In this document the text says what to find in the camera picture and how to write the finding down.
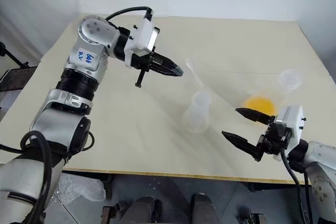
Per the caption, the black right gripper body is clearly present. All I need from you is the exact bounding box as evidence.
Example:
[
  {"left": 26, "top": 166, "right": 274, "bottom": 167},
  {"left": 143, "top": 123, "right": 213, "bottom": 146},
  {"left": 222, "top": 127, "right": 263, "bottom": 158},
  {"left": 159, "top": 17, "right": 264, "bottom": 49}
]
[{"left": 263, "top": 121, "right": 292, "bottom": 156}]

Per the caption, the clear plastic flask bottle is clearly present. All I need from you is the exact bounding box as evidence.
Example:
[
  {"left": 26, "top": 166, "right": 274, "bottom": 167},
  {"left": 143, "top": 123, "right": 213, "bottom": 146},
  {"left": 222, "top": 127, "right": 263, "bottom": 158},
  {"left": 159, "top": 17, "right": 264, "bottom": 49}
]
[{"left": 182, "top": 91, "right": 212, "bottom": 134}]

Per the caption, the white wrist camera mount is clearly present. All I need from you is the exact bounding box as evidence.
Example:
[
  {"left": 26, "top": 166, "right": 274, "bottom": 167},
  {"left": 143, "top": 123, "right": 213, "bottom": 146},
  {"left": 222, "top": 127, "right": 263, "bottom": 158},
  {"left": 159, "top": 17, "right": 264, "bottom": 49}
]
[
  {"left": 123, "top": 16, "right": 161, "bottom": 69},
  {"left": 272, "top": 104, "right": 307, "bottom": 162}
]

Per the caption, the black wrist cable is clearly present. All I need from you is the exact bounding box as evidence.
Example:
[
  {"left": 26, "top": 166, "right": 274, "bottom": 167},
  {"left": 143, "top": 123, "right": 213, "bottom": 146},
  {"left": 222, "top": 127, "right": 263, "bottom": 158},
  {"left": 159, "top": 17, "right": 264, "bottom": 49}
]
[
  {"left": 279, "top": 149, "right": 314, "bottom": 224},
  {"left": 106, "top": 5, "right": 154, "bottom": 23}
]

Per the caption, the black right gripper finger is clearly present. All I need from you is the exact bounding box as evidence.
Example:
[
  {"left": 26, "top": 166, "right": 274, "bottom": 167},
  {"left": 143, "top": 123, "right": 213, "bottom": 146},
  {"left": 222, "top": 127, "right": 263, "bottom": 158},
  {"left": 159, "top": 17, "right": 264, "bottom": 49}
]
[
  {"left": 221, "top": 131, "right": 266, "bottom": 162},
  {"left": 235, "top": 107, "right": 276, "bottom": 126}
]

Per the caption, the clear plastic funnel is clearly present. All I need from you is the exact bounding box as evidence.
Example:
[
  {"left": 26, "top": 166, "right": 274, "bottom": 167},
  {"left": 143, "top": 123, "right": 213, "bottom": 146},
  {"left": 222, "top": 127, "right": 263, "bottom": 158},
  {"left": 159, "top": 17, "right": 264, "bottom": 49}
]
[{"left": 184, "top": 56, "right": 208, "bottom": 90}]

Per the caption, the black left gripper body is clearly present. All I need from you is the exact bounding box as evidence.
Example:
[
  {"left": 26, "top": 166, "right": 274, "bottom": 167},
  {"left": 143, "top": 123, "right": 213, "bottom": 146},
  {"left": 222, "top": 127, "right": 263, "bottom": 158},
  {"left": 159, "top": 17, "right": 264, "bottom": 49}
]
[{"left": 130, "top": 47, "right": 158, "bottom": 89}]

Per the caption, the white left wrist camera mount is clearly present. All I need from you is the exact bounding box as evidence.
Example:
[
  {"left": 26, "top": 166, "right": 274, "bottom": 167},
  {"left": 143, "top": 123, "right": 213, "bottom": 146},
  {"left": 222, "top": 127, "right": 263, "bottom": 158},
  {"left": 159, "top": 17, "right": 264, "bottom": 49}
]
[{"left": 123, "top": 16, "right": 161, "bottom": 69}]

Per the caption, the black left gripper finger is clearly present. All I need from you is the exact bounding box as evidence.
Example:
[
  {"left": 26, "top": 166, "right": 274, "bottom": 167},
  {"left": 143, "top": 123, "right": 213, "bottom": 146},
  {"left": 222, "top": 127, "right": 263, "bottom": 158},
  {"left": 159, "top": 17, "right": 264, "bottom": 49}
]
[
  {"left": 150, "top": 62, "right": 182, "bottom": 78},
  {"left": 153, "top": 52, "right": 184, "bottom": 75}
]

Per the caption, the clear crumpled plastic bag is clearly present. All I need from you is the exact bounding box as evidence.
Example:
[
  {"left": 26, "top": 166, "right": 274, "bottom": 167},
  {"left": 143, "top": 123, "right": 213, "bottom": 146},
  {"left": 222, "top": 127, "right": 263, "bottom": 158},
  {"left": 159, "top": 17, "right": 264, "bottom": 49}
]
[{"left": 52, "top": 173, "right": 106, "bottom": 204}]

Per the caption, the clear beaker with orange liquid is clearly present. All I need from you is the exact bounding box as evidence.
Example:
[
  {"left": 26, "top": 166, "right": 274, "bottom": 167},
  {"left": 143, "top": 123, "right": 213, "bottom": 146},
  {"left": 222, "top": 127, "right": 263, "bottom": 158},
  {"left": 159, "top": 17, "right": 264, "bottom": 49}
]
[{"left": 241, "top": 68, "right": 303, "bottom": 116}]

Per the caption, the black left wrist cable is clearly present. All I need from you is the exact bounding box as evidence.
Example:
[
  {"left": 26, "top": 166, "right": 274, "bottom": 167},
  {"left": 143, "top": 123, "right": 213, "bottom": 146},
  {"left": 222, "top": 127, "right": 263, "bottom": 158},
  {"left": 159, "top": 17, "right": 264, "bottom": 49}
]
[{"left": 106, "top": 5, "right": 154, "bottom": 23}]

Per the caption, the black metal stand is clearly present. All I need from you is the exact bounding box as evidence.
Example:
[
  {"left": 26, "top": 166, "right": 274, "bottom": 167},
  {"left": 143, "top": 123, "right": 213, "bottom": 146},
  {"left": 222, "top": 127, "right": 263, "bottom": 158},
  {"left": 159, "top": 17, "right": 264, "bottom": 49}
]
[{"left": 0, "top": 41, "right": 39, "bottom": 69}]

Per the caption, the dark rounded shape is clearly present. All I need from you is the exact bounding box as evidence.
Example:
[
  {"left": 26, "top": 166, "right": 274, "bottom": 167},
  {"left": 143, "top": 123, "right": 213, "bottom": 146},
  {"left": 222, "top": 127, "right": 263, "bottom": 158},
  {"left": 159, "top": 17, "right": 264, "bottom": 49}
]
[
  {"left": 192, "top": 193, "right": 220, "bottom": 224},
  {"left": 130, "top": 196, "right": 162, "bottom": 224}
]

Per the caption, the dark grey platform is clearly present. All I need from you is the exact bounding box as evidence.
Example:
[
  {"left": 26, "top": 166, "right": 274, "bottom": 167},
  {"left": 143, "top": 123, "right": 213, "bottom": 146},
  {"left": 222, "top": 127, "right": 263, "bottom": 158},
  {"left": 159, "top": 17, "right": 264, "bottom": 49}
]
[{"left": 0, "top": 66, "right": 39, "bottom": 94}]

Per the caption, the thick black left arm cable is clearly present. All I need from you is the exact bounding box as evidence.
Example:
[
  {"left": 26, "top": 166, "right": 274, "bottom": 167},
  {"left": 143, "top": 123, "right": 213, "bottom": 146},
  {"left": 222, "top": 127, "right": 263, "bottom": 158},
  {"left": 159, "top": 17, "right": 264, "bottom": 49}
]
[{"left": 0, "top": 131, "right": 55, "bottom": 224}]

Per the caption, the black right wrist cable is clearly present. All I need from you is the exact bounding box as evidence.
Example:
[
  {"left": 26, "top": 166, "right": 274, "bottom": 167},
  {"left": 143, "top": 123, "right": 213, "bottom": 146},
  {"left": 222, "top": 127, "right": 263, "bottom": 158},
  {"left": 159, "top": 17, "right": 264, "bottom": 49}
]
[{"left": 279, "top": 149, "right": 314, "bottom": 224}]

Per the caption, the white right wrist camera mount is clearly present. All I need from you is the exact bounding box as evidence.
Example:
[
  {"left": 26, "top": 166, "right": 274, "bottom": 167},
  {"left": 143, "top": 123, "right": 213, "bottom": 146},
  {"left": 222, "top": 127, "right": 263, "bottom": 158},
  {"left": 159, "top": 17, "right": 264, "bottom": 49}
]
[{"left": 272, "top": 104, "right": 307, "bottom": 162}]

